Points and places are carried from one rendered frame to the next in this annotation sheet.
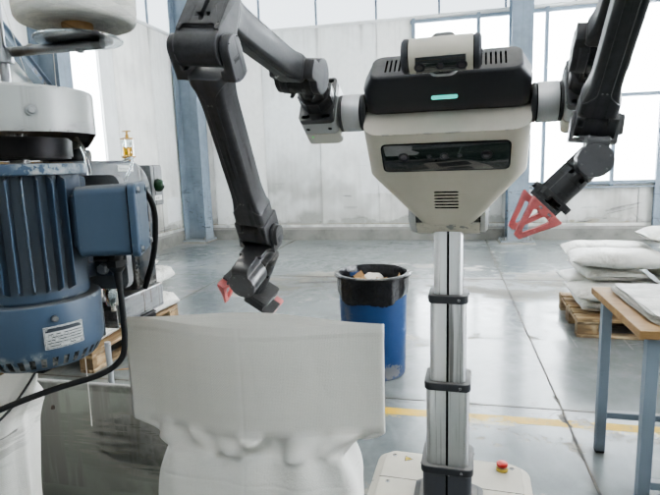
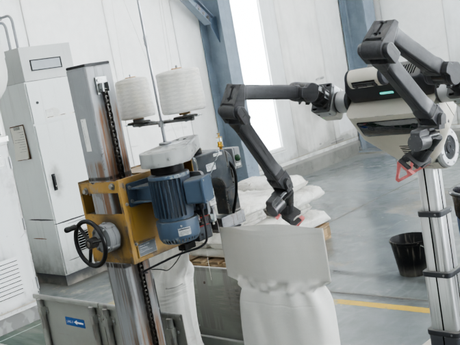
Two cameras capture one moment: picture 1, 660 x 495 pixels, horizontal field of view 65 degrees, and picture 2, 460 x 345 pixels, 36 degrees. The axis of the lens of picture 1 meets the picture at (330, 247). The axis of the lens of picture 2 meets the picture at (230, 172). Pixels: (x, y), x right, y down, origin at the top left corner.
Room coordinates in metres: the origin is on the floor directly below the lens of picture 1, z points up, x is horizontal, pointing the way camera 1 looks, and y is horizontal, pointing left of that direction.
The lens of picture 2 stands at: (-1.40, -1.04, 1.65)
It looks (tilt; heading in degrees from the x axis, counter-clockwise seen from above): 8 degrees down; 30
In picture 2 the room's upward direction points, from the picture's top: 10 degrees counter-clockwise
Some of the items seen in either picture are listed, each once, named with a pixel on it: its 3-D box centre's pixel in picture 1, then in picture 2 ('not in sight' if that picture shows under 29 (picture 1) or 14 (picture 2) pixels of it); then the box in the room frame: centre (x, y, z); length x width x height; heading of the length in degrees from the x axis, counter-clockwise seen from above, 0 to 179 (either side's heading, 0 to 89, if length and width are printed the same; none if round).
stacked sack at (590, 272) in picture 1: (604, 267); not in sight; (4.01, -2.15, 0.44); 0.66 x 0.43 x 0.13; 167
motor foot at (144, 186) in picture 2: not in sight; (148, 192); (0.64, 0.47, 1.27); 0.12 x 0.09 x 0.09; 167
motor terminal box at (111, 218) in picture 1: (116, 227); (199, 192); (0.68, 0.28, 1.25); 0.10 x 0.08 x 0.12; 12
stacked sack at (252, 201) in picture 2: not in sight; (244, 202); (3.62, 1.72, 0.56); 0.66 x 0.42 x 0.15; 167
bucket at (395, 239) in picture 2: not in sight; (412, 254); (3.44, 0.35, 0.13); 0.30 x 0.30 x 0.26
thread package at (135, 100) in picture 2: not in sight; (134, 98); (0.86, 0.61, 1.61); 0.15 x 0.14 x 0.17; 77
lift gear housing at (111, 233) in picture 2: not in sight; (105, 237); (0.55, 0.63, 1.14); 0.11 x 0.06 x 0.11; 77
